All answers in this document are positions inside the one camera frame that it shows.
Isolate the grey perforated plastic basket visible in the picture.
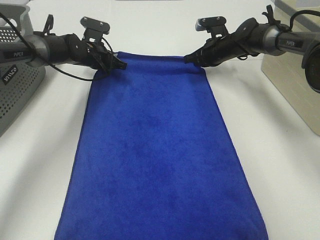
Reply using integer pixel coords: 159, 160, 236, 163
0, 3, 46, 135

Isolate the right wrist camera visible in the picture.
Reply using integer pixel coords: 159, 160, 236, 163
195, 16, 229, 39

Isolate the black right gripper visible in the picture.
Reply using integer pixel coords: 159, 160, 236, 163
183, 33, 247, 67

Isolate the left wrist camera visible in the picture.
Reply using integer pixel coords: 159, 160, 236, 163
80, 16, 110, 43

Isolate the beige storage box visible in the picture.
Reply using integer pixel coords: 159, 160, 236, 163
261, 0, 320, 135

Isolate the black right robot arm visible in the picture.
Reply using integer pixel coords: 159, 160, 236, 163
184, 5, 320, 93

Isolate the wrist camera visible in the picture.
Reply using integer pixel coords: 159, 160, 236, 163
195, 16, 229, 39
80, 16, 110, 43

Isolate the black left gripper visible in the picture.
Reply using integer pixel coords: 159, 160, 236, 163
67, 34, 127, 74

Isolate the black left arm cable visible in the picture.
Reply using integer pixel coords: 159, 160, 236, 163
0, 12, 116, 82

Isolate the blue towel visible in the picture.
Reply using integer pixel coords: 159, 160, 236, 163
54, 52, 268, 240

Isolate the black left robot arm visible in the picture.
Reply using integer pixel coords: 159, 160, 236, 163
0, 34, 127, 74

